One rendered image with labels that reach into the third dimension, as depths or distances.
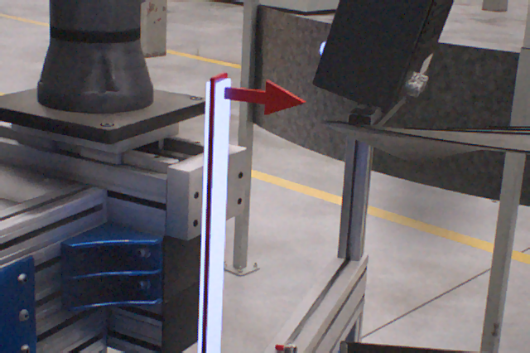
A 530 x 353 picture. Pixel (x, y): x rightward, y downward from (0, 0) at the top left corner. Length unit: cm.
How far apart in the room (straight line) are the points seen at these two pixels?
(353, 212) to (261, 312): 186
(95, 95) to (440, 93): 152
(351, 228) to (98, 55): 39
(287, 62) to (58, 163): 179
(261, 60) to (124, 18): 193
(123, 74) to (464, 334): 205
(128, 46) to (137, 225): 23
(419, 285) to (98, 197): 229
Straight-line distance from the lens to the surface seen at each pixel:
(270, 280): 328
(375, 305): 316
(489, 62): 249
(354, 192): 119
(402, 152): 70
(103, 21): 117
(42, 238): 110
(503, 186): 251
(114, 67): 118
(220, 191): 66
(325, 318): 105
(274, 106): 63
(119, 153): 116
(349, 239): 121
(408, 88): 123
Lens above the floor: 131
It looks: 18 degrees down
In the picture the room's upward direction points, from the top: 3 degrees clockwise
